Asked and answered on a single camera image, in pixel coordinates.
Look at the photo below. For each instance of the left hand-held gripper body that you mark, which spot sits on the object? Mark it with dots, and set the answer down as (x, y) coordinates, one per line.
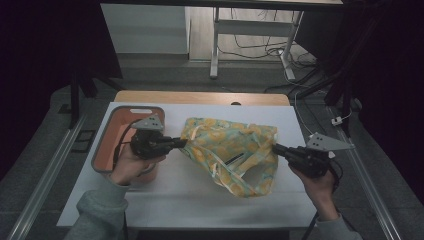
(148, 143)

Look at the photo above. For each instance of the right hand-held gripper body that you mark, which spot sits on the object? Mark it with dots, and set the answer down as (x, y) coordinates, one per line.
(311, 160)

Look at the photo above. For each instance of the orange basket with grey rim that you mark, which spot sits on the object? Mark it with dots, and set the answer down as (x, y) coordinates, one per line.
(111, 140)

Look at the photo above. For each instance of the floral yellow green cloth bag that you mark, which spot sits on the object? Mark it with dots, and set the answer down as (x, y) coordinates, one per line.
(226, 146)

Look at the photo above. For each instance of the person's left hand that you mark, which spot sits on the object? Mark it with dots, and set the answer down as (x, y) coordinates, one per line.
(128, 168)

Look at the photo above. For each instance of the person's right hand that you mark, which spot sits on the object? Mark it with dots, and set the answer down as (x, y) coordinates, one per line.
(320, 193)

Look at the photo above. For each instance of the small white adapter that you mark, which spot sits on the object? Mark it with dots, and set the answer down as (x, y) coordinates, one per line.
(337, 121)

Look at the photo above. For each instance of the white table mat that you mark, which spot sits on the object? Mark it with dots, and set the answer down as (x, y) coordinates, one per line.
(186, 206)

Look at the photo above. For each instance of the black table grommet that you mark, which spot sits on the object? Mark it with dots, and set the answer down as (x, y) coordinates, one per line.
(236, 103)

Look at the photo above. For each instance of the black metal stand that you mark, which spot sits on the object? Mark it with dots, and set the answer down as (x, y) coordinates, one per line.
(345, 90)
(75, 100)

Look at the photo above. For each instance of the aluminium rail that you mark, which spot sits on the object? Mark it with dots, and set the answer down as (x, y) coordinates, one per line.
(366, 186)
(46, 176)

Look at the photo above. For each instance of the white metal desk frame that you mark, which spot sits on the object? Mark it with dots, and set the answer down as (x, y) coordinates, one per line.
(253, 28)

